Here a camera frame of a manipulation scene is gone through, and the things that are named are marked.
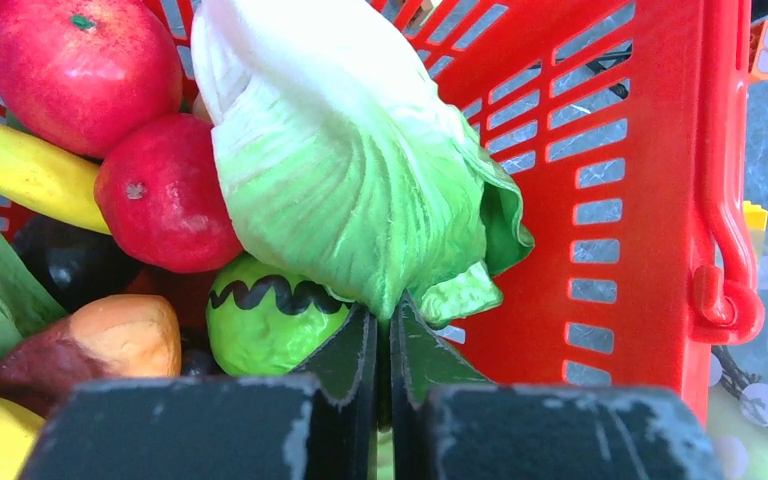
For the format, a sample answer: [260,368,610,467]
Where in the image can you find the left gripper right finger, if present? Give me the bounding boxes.
[389,295,723,480]

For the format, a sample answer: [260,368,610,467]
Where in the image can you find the orange slice toy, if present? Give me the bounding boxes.
[749,20,768,84]

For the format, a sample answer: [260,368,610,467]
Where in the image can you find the napa cabbage toy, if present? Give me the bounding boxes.
[190,1,534,325]

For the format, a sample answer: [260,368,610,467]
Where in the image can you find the orange waffle toy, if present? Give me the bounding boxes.
[742,200,768,231]

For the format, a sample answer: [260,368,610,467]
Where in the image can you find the white long radish toy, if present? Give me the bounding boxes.
[706,385,768,480]

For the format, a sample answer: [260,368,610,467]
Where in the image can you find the small red apple toy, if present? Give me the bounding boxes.
[94,113,243,273]

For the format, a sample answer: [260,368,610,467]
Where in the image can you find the red plastic basket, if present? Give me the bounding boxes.
[0,0,766,425]

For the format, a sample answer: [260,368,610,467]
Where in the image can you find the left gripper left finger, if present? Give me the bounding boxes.
[21,306,377,480]

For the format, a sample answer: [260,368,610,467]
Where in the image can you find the orange sweet potato toy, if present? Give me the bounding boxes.
[0,294,182,417]

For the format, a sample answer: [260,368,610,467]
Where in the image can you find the yellow corn toy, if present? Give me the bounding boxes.
[0,124,110,234]

